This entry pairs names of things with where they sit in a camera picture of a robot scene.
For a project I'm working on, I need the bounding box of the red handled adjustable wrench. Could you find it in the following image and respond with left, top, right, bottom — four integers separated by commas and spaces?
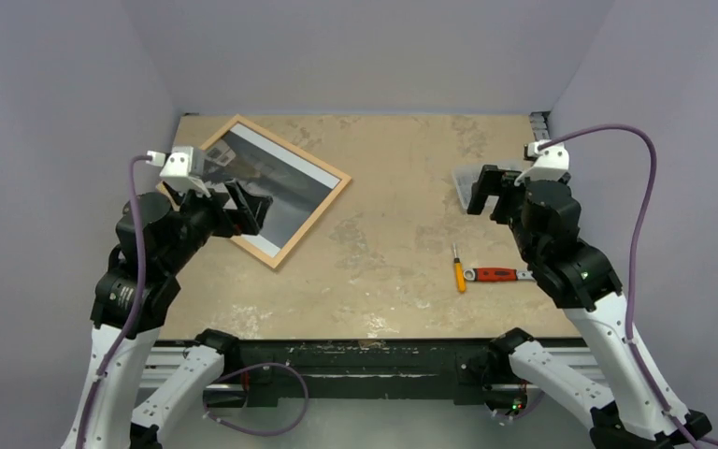
463, 268, 535, 282

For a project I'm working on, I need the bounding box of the yellow handled screwdriver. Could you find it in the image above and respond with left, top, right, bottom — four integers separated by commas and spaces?
452, 243, 467, 294

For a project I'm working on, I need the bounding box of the clear plastic screw box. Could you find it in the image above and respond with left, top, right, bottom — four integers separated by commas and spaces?
452, 160, 529, 211

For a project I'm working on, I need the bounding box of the wooden picture frame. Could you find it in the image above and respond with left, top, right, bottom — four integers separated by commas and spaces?
173, 115, 352, 268

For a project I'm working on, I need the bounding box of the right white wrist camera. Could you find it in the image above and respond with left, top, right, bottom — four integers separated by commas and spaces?
514, 140, 570, 186

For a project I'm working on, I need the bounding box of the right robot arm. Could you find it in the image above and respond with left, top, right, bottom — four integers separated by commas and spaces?
468, 165, 711, 448

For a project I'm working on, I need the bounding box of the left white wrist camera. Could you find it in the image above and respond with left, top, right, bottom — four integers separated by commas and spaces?
145, 146, 210, 197

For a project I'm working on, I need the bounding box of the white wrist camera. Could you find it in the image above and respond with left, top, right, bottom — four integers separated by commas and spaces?
145, 146, 210, 197
514, 140, 570, 186

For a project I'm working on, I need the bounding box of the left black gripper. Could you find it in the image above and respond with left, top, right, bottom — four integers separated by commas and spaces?
165, 175, 271, 270

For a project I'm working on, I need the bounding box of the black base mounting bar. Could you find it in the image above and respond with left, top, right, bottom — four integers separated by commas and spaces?
204, 339, 532, 409

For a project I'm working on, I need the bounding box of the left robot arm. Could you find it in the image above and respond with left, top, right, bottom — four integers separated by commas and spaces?
63, 181, 273, 448

